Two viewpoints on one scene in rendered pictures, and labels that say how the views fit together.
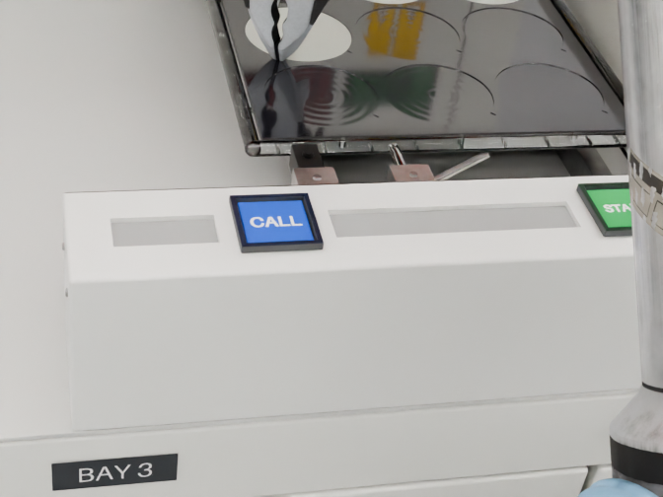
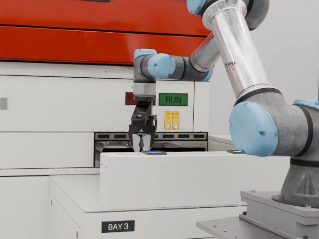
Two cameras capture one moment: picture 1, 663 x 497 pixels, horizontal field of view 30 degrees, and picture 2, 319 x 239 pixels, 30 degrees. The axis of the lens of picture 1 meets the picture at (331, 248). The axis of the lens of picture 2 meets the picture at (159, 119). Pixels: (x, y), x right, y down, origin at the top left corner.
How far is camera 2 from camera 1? 1.03 m
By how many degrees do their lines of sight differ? 36
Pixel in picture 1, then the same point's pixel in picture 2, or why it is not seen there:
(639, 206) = (228, 70)
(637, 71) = (222, 50)
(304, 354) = (165, 184)
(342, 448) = (178, 221)
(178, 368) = (134, 187)
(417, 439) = (198, 219)
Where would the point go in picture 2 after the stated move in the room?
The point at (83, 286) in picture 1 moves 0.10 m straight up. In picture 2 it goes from (111, 158) to (112, 119)
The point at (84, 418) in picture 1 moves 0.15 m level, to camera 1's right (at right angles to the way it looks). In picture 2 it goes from (110, 204) to (168, 206)
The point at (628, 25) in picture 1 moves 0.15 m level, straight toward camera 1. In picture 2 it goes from (220, 46) to (212, 41)
